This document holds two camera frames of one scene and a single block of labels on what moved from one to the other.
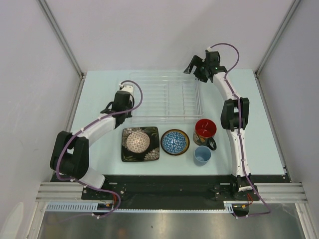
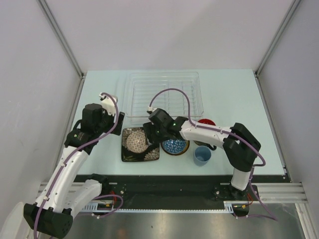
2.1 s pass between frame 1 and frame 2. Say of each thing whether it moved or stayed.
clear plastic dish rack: stayed
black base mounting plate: stayed
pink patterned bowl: stayed
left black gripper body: moved
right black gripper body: moved
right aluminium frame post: stayed
